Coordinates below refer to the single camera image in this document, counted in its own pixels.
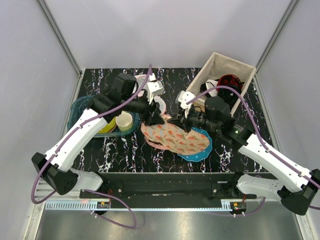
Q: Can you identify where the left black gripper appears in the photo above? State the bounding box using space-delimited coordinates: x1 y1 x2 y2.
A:
122 92 166 126

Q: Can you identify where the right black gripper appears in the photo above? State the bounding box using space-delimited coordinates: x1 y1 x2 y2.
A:
168 103 220 133

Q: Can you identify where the floral mesh laundry bag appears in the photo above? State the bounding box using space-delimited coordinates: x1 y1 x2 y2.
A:
140 114 210 156

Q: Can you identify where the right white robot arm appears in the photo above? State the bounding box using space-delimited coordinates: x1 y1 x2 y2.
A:
169 93 320 216

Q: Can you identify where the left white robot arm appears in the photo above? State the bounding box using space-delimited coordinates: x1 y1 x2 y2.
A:
31 72 164 198

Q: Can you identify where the white round mesh bra bag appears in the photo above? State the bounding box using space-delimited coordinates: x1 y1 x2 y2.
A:
132 74 167 114

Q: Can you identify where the red and black bra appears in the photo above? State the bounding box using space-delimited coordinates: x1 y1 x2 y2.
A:
217 74 244 109

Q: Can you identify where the cream cup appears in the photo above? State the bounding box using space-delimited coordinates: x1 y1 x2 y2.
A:
115 111 133 132

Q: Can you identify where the blue polka dot plate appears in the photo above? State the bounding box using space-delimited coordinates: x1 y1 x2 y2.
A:
178 127 213 162

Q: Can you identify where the yellow polka dot plate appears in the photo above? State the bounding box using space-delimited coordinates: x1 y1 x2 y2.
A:
98 117 117 134

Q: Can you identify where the wicker basket with liner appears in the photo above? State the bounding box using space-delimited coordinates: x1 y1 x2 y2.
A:
187 52 256 115

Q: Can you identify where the teal plastic bin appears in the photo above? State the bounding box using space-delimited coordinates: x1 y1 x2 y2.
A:
67 95 140 138

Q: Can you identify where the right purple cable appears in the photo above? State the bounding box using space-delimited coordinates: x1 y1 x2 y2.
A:
186 86 320 217

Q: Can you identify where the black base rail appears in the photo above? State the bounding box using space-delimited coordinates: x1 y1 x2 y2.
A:
79 171 273 210

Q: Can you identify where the right aluminium frame post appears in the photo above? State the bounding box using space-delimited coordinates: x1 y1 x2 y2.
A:
256 0 300 73

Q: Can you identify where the aluminium frame post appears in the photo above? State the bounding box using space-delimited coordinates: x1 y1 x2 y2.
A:
256 0 300 73
36 0 84 78

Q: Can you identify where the left aluminium frame post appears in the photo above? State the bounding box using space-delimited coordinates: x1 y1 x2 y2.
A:
36 0 84 78

